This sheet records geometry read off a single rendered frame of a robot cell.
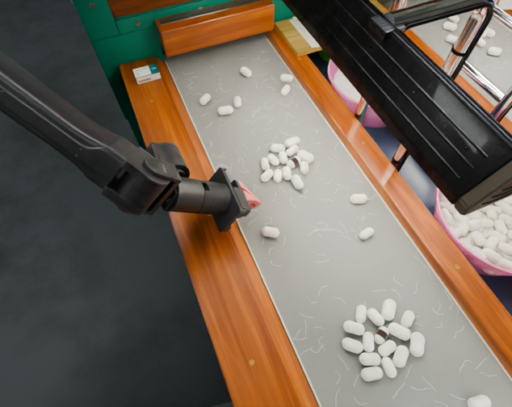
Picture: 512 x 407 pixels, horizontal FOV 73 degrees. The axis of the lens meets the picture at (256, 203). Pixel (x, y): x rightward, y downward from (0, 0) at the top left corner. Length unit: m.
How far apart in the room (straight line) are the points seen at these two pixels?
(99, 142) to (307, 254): 0.41
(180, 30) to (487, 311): 0.87
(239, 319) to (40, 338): 1.09
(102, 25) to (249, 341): 0.77
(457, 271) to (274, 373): 0.37
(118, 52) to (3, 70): 0.52
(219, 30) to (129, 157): 0.56
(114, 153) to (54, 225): 1.29
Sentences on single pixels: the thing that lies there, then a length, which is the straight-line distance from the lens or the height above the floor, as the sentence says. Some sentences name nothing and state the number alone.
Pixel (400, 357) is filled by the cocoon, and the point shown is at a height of 0.76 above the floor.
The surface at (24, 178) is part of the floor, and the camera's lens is 1.99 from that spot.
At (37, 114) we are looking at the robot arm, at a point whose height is 1.04.
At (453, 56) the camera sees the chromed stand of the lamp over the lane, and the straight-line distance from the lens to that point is 0.63.
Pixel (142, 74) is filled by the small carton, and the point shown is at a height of 0.79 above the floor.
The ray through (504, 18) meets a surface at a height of 0.97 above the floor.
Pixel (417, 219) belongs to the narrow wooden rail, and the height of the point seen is 0.77.
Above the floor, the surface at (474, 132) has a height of 1.10.
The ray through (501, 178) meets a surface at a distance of 0.39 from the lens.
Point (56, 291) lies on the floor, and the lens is 1.62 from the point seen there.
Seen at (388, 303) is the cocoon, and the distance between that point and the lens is 0.65.
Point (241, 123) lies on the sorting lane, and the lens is 0.85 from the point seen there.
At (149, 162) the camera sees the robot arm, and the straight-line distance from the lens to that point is 0.50.
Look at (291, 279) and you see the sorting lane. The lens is 0.65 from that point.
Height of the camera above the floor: 1.35
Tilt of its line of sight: 59 degrees down
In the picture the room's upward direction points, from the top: straight up
